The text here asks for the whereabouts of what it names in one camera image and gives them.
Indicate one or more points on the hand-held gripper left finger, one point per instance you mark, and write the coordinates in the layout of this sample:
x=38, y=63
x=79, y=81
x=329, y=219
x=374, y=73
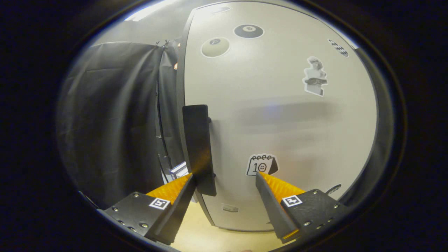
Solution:
x=182, y=210

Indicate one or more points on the black backdrop cloth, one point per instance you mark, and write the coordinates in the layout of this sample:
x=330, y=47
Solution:
x=112, y=122

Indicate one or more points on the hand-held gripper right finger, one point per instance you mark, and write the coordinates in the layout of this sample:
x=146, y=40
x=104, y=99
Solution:
x=271, y=210

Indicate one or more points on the black backdrop stand pole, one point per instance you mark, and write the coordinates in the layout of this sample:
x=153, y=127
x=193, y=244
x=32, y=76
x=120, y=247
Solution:
x=158, y=105

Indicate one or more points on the white cabinet door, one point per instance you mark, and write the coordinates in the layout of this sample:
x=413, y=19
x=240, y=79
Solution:
x=280, y=133

